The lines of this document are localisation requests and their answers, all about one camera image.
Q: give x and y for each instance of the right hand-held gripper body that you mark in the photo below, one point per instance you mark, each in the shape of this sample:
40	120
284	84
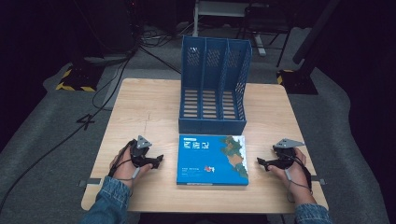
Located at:
285	151

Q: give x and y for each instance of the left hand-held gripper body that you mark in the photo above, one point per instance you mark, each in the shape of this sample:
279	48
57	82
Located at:
139	152

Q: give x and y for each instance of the blue book with map cover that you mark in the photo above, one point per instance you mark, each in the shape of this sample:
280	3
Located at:
202	161

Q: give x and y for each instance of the blue file rack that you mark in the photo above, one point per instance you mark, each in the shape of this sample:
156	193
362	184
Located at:
212	123

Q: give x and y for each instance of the person's left hand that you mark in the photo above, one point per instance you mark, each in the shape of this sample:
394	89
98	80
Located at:
124	169

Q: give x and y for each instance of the person's right hand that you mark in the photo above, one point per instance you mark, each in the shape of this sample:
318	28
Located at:
295	174

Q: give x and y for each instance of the black yellow striped stand base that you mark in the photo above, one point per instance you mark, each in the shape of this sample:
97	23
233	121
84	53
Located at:
295	82
79	79

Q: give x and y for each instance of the dark slanted pole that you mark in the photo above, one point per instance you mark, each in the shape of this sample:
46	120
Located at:
314	31

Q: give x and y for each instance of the black metal stand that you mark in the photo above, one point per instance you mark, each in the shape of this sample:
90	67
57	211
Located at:
267	21

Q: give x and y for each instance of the dark equipment cabinet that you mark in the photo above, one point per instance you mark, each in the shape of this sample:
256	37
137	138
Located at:
109	25

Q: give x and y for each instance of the grey metal table bracket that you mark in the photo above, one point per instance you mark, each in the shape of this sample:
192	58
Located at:
90	182
319	180

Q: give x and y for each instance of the white metal table frame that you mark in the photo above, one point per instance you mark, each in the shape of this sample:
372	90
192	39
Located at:
224	9

